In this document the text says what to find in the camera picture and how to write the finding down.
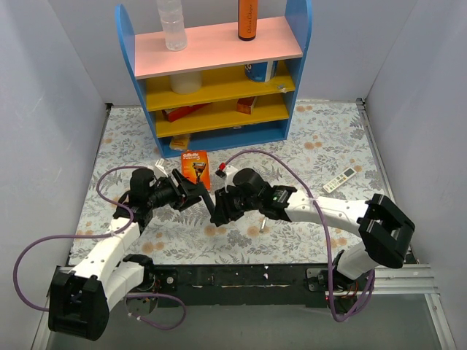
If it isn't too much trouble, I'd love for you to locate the orange box on shelf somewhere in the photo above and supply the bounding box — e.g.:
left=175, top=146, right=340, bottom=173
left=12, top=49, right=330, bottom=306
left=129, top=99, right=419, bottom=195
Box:
left=236, top=96, right=258, bottom=115

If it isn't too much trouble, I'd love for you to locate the clear plastic bottle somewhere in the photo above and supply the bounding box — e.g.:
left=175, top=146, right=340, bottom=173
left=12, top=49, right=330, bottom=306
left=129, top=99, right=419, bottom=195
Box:
left=156, top=0, right=188, bottom=51

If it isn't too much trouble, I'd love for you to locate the blue white can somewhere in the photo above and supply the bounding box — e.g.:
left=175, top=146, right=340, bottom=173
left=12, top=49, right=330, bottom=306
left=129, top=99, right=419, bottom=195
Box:
left=244, top=61, right=278, bottom=82

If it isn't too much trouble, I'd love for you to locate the orange cologne bottle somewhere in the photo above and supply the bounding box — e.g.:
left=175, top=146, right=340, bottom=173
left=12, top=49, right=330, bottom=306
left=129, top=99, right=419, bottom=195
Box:
left=238, top=0, right=258, bottom=41

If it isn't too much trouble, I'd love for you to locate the yellow packet on shelf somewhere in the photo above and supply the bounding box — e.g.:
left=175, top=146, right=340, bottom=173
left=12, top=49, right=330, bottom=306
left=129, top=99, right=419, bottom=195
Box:
left=169, top=134, right=190, bottom=152

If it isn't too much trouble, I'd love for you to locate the floral table mat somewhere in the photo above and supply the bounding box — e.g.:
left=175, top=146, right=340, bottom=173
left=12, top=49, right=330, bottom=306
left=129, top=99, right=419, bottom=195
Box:
left=69, top=100, right=406, bottom=265

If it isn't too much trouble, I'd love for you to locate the clear handle screwdriver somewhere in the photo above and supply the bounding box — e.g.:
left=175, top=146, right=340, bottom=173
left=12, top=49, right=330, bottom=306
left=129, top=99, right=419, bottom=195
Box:
left=259, top=217, right=267, bottom=233

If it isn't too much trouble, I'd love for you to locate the orange razor box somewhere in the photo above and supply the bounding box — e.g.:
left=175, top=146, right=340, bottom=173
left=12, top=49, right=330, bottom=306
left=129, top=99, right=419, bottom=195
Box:
left=181, top=151, right=211, bottom=190

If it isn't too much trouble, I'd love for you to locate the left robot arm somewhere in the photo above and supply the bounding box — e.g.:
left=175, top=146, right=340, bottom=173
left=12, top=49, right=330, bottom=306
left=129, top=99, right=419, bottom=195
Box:
left=48, top=166, right=215, bottom=341

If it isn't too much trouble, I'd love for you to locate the aluminium frame rail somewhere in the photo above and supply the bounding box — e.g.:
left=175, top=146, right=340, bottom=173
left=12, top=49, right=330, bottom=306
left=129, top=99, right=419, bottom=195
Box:
left=312, top=264, right=457, bottom=349

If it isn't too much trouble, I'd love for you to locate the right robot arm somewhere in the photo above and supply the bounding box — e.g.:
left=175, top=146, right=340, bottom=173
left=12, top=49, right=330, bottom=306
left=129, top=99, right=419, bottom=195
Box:
left=211, top=165, right=415, bottom=290

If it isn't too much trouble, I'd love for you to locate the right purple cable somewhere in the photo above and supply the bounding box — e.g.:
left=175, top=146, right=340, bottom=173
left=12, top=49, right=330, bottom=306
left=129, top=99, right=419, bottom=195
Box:
left=218, top=148, right=376, bottom=324

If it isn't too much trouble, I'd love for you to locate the white cup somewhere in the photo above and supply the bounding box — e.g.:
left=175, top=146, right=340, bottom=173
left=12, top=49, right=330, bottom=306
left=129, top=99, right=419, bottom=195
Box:
left=169, top=71, right=202, bottom=95

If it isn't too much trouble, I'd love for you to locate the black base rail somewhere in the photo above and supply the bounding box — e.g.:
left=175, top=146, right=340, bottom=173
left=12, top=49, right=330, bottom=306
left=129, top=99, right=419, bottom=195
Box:
left=65, top=254, right=417, bottom=311

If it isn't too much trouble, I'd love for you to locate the red box on shelf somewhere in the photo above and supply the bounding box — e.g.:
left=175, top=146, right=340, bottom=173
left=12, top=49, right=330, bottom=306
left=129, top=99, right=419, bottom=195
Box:
left=161, top=103, right=209, bottom=123

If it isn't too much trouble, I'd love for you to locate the blue shelf unit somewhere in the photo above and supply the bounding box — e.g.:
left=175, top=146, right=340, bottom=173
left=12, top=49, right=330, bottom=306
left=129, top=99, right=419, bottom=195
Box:
left=115, top=1, right=313, bottom=158

